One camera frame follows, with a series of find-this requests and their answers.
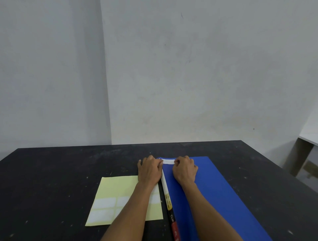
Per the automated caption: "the person's left hand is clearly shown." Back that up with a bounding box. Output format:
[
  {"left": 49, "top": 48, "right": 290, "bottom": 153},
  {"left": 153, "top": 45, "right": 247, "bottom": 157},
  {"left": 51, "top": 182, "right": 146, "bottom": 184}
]
[{"left": 137, "top": 155, "right": 163, "bottom": 187}]

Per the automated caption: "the person's right hand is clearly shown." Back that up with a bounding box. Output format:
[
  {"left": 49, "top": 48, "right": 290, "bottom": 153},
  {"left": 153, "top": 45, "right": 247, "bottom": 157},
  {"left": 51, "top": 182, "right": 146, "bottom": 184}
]
[{"left": 172, "top": 156, "right": 199, "bottom": 185}]

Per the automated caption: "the person's left forearm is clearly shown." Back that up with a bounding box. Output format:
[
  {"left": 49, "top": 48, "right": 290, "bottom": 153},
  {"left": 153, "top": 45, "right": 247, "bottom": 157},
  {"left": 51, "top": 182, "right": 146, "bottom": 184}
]
[{"left": 100, "top": 181, "right": 159, "bottom": 241}]

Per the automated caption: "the person's right forearm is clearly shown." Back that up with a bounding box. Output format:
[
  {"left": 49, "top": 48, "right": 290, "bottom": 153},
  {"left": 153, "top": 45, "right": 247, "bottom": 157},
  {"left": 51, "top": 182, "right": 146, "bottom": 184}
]
[{"left": 177, "top": 180, "right": 243, "bottom": 241}]

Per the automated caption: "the white black red spine bar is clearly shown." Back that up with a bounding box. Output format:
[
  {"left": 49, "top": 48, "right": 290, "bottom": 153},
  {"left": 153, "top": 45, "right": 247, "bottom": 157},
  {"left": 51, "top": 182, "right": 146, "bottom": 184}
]
[{"left": 160, "top": 170, "right": 180, "bottom": 241}]

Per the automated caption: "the blue plastic folder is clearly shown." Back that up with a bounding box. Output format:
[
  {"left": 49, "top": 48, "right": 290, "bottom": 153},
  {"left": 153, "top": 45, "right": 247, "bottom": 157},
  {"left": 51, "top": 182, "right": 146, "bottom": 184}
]
[{"left": 157, "top": 156, "right": 273, "bottom": 241}]

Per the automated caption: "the yellow sticker backing sheet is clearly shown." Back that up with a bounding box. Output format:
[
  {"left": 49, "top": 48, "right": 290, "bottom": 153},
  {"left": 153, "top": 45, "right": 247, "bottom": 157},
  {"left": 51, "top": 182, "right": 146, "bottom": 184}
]
[{"left": 85, "top": 175, "right": 164, "bottom": 227}]

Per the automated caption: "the white side table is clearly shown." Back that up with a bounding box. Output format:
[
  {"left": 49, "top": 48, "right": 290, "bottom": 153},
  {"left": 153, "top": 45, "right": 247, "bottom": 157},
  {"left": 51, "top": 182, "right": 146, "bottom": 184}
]
[{"left": 283, "top": 107, "right": 318, "bottom": 177}]

